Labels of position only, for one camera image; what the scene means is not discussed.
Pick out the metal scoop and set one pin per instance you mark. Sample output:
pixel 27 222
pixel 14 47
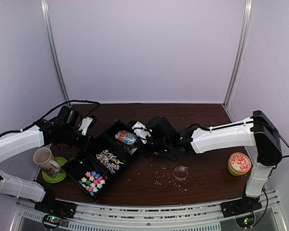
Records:
pixel 126 137

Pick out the black three-compartment candy bin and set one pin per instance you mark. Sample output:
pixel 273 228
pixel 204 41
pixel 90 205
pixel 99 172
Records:
pixel 95 169

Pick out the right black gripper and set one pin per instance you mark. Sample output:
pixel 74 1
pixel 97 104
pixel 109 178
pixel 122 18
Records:
pixel 145 153

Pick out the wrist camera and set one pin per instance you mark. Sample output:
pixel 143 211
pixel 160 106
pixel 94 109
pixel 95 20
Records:
pixel 140 130
pixel 87 123

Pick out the green tin orange patterned lid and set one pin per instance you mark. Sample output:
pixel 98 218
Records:
pixel 239 164

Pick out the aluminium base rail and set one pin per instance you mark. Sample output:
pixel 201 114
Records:
pixel 194 217

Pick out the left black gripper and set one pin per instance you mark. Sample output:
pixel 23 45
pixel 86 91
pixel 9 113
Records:
pixel 85 144

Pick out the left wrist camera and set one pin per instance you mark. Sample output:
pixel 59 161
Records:
pixel 87 123

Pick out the right aluminium frame post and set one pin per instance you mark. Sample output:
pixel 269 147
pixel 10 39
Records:
pixel 243 40

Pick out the left aluminium frame post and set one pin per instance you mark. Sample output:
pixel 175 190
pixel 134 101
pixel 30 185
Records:
pixel 49 30

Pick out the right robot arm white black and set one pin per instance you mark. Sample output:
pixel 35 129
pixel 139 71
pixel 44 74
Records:
pixel 159 136

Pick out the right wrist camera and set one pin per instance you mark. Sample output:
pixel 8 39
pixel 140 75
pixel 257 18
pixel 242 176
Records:
pixel 140 130

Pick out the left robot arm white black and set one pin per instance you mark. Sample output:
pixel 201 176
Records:
pixel 67 128

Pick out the clear plastic jar lid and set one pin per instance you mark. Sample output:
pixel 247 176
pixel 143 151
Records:
pixel 180 173

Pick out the aluminium frame post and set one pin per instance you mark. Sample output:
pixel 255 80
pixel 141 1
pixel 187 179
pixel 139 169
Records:
pixel 243 40
pixel 49 30

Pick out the green saucer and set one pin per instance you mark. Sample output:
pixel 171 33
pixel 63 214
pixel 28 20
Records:
pixel 62 168

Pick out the beige ceramic mug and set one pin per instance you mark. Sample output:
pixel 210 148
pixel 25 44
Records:
pixel 45 159

